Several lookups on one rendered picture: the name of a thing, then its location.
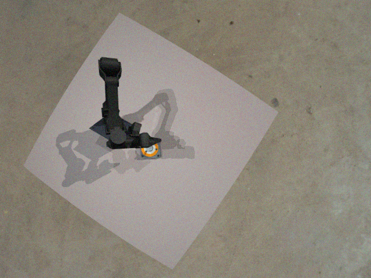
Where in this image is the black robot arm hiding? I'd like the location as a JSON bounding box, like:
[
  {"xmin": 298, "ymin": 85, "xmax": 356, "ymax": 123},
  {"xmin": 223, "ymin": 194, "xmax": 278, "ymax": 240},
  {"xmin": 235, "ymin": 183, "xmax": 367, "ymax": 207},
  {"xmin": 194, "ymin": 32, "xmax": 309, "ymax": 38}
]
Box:
[{"xmin": 98, "ymin": 57, "xmax": 142, "ymax": 149}]

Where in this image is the orange round plate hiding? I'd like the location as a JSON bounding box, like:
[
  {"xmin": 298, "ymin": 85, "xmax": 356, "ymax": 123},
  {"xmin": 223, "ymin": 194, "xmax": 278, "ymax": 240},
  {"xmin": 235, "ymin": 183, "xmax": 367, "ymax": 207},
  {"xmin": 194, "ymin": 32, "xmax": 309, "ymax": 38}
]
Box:
[{"xmin": 141, "ymin": 144, "xmax": 158, "ymax": 157}]

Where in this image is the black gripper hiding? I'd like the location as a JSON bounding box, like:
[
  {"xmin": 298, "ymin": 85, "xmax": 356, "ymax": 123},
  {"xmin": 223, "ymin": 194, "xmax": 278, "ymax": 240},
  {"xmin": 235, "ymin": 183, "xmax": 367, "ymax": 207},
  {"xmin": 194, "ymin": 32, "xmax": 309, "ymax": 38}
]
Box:
[{"xmin": 124, "ymin": 133, "xmax": 161, "ymax": 149}]

